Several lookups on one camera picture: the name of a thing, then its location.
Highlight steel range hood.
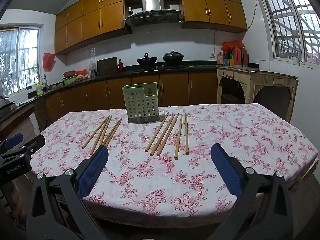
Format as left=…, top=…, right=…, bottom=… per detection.
left=124, top=0, right=185, bottom=27

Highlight green perforated utensil holder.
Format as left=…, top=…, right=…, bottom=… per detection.
left=122, top=82, right=163, bottom=124

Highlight black gas hob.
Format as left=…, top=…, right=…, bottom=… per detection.
left=134, top=64, right=189, bottom=70

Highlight brown upper wall cabinets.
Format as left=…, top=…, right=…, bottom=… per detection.
left=54, top=0, right=248, bottom=55

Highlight cream wooden side table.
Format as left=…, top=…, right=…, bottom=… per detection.
left=216, top=66, right=298, bottom=123

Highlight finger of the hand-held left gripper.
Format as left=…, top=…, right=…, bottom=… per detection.
left=10, top=134, right=46, bottom=159
left=0, top=133, right=24, bottom=155

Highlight black kitchen countertop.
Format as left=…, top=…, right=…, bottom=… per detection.
left=0, top=62, right=218, bottom=124

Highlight barred window with trees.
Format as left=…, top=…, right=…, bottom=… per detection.
left=0, top=26, right=42, bottom=97

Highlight red plastic jug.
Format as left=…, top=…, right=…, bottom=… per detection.
left=233, top=47, right=242, bottom=67
left=241, top=47, right=249, bottom=67

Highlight dark pot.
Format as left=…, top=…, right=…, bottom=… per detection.
left=0, top=97, right=15, bottom=110

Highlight brown lower kitchen cabinets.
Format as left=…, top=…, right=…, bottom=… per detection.
left=34, top=70, right=218, bottom=130

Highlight pink floral tablecloth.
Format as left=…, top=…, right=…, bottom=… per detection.
left=29, top=103, right=319, bottom=218

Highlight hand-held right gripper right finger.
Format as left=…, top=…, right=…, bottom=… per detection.
left=210, top=144, right=294, bottom=240

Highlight hanging red plastic bag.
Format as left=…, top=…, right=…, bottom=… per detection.
left=42, top=52, right=56, bottom=72

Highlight large barred window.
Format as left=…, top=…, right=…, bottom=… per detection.
left=257, top=0, right=320, bottom=65

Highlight black wok with handle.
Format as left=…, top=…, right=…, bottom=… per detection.
left=136, top=52, right=158, bottom=65

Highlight orange plastic bag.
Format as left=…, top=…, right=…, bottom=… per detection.
left=76, top=69, right=91, bottom=80

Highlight wall cable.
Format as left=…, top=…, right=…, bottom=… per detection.
left=212, top=4, right=258, bottom=57

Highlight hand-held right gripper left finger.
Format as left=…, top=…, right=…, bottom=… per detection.
left=26, top=145, right=110, bottom=240

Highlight black cutting board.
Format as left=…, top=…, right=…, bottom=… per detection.
left=97, top=57, right=118, bottom=76

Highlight black wok with lid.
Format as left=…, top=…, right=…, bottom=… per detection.
left=162, top=51, right=184, bottom=63

